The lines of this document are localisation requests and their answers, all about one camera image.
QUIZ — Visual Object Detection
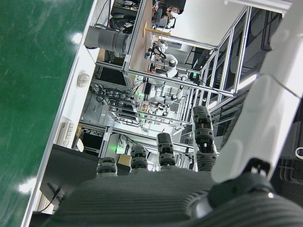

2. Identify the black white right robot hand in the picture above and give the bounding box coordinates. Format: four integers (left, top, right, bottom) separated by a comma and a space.
44, 0, 303, 227

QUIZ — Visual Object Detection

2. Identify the black monitor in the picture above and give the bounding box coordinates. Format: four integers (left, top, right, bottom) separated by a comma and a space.
39, 143, 100, 215

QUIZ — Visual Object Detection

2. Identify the white computer keyboard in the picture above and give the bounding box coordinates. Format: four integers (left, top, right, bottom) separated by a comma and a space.
54, 121, 75, 148

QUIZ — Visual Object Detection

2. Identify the green conveyor belt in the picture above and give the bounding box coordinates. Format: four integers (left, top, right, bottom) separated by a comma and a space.
21, 0, 100, 227
0, 0, 94, 227

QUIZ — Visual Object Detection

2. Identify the white humanoid robot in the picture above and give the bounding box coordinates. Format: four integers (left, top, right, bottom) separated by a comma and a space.
148, 40, 182, 79

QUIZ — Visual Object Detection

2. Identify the brown wooden board table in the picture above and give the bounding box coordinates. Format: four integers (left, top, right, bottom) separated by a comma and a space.
129, 0, 155, 71

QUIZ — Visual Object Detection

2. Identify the grey cylinder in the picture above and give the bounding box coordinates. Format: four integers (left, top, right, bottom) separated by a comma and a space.
84, 25, 132, 54

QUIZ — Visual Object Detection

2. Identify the wooden peg stand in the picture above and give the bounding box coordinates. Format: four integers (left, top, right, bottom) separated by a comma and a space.
141, 20, 171, 38

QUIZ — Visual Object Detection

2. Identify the person with dark hair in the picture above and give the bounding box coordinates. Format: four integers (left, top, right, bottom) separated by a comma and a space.
163, 0, 187, 15

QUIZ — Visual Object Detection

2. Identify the aluminium frame cage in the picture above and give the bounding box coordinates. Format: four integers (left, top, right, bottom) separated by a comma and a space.
94, 4, 251, 142

